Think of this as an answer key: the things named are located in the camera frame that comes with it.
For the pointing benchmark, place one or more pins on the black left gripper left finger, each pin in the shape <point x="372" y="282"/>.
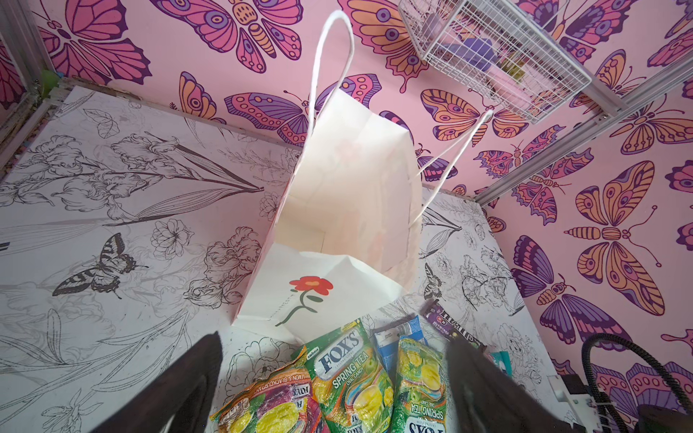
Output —
<point x="180" y="399"/>

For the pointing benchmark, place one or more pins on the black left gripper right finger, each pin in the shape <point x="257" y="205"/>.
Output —
<point x="487" y="400"/>

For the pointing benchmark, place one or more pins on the orange Fox's candy bag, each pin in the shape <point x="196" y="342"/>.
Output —
<point x="281" y="403"/>

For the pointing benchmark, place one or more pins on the white paper bag with flower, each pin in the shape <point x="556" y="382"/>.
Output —
<point x="346" y="236"/>

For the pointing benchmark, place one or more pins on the teal snack packet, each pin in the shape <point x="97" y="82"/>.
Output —
<point x="503" y="361"/>

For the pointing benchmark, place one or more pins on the green Fox's spring tea bag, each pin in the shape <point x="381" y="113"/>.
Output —
<point x="348" y="380"/>

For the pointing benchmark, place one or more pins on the purple snack bar wrapper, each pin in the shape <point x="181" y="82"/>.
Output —
<point x="448" y="327"/>

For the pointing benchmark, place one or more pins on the blue snack packet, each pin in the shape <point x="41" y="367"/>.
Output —
<point x="387" y="340"/>

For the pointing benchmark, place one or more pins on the aluminium frame post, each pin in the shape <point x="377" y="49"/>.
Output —
<point x="586" y="132"/>

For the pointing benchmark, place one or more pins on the white wire basket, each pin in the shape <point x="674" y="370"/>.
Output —
<point x="495" y="49"/>

